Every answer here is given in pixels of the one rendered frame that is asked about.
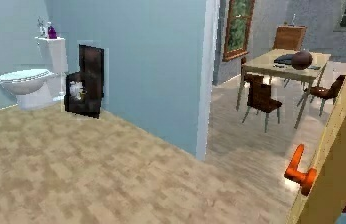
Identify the yellow wooden room door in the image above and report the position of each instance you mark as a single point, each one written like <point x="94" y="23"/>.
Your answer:
<point x="337" y="146"/>

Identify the beige dining table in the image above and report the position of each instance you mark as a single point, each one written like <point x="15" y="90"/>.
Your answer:
<point x="274" y="65"/>

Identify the framed green picture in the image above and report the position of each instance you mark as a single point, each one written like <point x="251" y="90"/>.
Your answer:
<point x="238" y="28"/>

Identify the light brown dining chair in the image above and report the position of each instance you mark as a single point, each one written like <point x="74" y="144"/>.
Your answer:
<point x="289" y="37"/>

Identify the dark brown bin stand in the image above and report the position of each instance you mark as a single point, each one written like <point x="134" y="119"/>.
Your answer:
<point x="89" y="80"/>

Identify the white toilet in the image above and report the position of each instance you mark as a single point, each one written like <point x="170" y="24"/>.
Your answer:
<point x="27" y="83"/>

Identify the purple bottle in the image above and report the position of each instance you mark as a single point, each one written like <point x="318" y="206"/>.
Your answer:
<point x="51" y="32"/>

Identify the dark laptop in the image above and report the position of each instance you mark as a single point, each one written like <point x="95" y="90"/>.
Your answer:
<point x="283" y="59"/>

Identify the clear spray bottle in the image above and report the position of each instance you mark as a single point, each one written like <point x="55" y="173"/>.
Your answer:
<point x="41" y="28"/>

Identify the dark brown ball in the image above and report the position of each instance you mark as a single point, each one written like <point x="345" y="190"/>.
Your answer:
<point x="301" y="60"/>

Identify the dark brown dining chair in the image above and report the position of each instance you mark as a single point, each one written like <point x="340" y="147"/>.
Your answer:
<point x="327" y="90"/>
<point x="262" y="97"/>

